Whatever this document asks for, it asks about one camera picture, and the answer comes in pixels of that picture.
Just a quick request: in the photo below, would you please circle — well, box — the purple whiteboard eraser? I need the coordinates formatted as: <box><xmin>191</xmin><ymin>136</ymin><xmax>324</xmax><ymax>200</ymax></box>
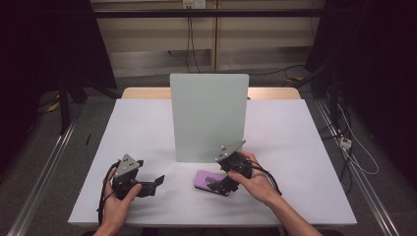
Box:
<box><xmin>194</xmin><ymin>169</ymin><xmax>231</xmax><ymax>198</ymax></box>

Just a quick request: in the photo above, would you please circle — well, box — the wooden table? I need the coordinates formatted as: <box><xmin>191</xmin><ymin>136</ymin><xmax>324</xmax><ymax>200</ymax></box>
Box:
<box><xmin>121</xmin><ymin>87</ymin><xmax>302</xmax><ymax>100</ymax></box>

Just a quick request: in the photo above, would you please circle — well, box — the white wall socket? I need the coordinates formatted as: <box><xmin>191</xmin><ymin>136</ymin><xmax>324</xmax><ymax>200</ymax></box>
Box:
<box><xmin>182</xmin><ymin>0</ymin><xmax>208</xmax><ymax>10</ymax></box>

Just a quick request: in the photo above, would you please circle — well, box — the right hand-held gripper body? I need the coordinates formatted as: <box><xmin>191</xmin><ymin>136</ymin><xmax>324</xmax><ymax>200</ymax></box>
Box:
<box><xmin>214</xmin><ymin>139</ymin><xmax>254</xmax><ymax>195</ymax></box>

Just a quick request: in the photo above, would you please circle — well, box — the pale green standing whiteboard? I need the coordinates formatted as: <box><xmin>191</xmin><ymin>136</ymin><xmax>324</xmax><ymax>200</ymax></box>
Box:
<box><xmin>169</xmin><ymin>73</ymin><xmax>250</xmax><ymax>164</ymax></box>

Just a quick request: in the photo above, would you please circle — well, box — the black hanging wall cable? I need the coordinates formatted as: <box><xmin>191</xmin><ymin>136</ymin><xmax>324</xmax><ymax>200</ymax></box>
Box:
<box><xmin>190</xmin><ymin>17</ymin><xmax>202</xmax><ymax>74</ymax></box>
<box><xmin>185</xmin><ymin>17</ymin><xmax>193</xmax><ymax>74</ymax></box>

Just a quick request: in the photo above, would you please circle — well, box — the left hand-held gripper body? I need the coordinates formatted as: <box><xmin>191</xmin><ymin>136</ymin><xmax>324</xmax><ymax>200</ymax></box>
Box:
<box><xmin>111</xmin><ymin>153</ymin><xmax>145</xmax><ymax>201</ymax></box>

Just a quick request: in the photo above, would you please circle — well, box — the person's left hand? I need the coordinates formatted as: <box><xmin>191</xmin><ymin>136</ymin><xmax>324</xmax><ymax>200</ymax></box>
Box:
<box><xmin>100</xmin><ymin>166</ymin><xmax>143</xmax><ymax>231</ymax></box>

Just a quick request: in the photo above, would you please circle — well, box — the dark curtain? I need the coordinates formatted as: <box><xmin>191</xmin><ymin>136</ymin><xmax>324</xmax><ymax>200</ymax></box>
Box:
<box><xmin>304</xmin><ymin>0</ymin><xmax>417</xmax><ymax>190</ymax></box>
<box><xmin>0</xmin><ymin>0</ymin><xmax>118</xmax><ymax>185</ymax></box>

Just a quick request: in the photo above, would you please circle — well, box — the right hand-held gripper black cable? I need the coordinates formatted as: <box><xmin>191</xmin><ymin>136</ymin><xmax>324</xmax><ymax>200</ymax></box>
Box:
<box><xmin>247</xmin><ymin>159</ymin><xmax>283</xmax><ymax>197</ymax></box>

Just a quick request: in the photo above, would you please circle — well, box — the wooden wall post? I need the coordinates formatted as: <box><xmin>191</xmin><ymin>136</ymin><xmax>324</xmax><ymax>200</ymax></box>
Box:
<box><xmin>210</xmin><ymin>0</ymin><xmax>220</xmax><ymax>72</ymax></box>

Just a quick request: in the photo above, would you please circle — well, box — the person's right hand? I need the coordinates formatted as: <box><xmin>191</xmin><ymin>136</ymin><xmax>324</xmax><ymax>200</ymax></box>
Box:
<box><xmin>227</xmin><ymin>149</ymin><xmax>283</xmax><ymax>208</ymax></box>

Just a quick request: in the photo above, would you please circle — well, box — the metal floor rail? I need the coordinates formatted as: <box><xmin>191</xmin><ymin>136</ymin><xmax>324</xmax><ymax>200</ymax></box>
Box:
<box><xmin>6</xmin><ymin>106</ymin><xmax>85</xmax><ymax>236</ymax></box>
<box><xmin>314</xmin><ymin>98</ymin><xmax>401</xmax><ymax>236</ymax></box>

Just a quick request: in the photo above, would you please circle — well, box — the black floor cable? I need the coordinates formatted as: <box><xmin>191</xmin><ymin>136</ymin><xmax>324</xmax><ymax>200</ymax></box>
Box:
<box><xmin>225</xmin><ymin>64</ymin><xmax>307</xmax><ymax>77</ymax></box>

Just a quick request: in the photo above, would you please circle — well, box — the black metal stand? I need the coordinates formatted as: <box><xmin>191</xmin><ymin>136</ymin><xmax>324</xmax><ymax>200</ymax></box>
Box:
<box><xmin>290</xmin><ymin>63</ymin><xmax>342</xmax><ymax>127</ymax></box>
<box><xmin>56</xmin><ymin>63</ymin><xmax>123</xmax><ymax>136</ymax></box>

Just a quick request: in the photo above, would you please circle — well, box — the left hand-held gripper black cable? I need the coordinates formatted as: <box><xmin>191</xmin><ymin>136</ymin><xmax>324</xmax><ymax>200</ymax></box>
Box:
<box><xmin>96</xmin><ymin>159</ymin><xmax>122</xmax><ymax>227</ymax></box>

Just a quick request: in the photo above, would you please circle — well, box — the hand-held gripper black cable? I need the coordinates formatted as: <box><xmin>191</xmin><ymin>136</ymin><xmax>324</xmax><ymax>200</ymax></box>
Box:
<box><xmin>247</xmin><ymin>159</ymin><xmax>283</xmax><ymax>197</ymax></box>
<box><xmin>96</xmin><ymin>159</ymin><xmax>122</xmax><ymax>227</ymax></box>

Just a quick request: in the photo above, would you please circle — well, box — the white floor cable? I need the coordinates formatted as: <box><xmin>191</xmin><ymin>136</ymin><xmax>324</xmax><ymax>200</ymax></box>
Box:
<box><xmin>336</xmin><ymin>103</ymin><xmax>381</xmax><ymax>176</ymax></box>

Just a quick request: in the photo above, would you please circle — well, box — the white table mat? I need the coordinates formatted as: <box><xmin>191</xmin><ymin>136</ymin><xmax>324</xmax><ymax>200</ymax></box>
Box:
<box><xmin>67</xmin><ymin>98</ymin><xmax>358</xmax><ymax>228</ymax></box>

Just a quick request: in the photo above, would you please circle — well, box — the black horizontal metal bar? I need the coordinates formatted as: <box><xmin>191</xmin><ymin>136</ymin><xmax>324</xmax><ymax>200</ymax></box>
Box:
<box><xmin>92</xmin><ymin>9</ymin><xmax>327</xmax><ymax>19</ymax></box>

